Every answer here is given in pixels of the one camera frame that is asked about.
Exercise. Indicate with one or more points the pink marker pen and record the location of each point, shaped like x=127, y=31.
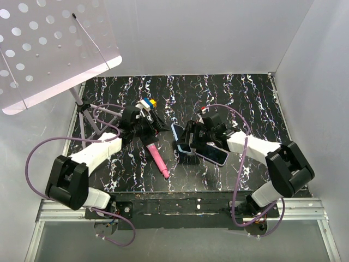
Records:
x=158, y=160

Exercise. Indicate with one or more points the perforated white music stand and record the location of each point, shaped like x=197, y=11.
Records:
x=48, y=47

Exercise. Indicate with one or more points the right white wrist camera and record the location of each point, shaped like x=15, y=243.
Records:
x=204, y=116

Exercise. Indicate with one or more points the phone in purple case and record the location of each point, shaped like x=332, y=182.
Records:
x=212, y=154

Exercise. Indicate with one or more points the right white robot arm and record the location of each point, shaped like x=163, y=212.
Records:
x=289, y=171

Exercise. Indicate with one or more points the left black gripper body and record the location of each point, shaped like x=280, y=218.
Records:
x=142, y=129

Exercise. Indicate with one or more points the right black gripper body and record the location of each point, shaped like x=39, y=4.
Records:
x=203, y=136

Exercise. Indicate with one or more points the phone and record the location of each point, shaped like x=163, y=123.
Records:
x=177, y=132
x=212, y=154

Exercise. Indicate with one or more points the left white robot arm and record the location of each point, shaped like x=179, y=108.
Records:
x=68, y=183

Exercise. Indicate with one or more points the white blue yellow toy blocks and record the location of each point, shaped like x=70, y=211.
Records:
x=146, y=104

